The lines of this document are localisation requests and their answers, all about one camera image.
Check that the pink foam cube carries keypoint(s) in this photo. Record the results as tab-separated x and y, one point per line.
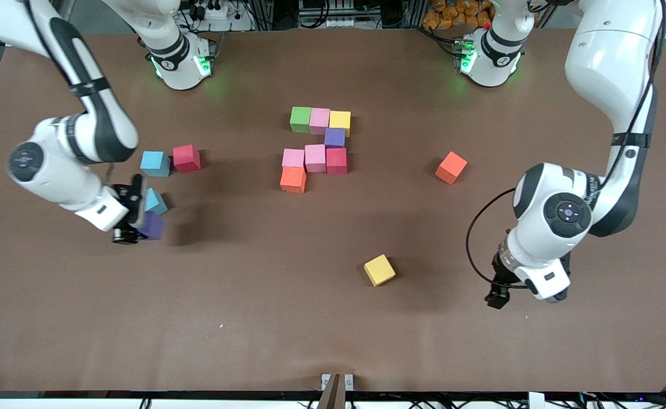
315	158
293	158
319	120

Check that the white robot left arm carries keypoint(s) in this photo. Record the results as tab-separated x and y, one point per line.
611	62

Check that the white power strip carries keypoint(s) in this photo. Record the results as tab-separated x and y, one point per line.
216	12

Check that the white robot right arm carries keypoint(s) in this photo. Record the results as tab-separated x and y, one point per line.
54	170

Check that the green foam cube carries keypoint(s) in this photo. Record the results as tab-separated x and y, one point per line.
300	119

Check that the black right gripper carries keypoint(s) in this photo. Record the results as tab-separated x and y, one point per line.
134	200

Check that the white electronics box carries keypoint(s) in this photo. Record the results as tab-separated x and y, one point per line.
333	14

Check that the red foam cube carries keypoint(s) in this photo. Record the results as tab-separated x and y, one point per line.
186	158
336	161

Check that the purple foam cube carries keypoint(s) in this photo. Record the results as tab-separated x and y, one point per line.
334	138
152	225

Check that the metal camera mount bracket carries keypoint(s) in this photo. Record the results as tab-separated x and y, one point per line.
336	392

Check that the bag of oranges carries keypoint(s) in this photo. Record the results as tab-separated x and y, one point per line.
452	14

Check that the yellow foam cube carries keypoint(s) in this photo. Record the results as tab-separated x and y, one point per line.
379	270
340	121

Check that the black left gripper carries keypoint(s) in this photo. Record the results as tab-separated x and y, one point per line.
501	276

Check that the blue foam cube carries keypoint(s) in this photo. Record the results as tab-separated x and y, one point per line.
155	163
155	201

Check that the orange foam cube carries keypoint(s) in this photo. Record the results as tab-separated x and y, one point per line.
293	179
451	167

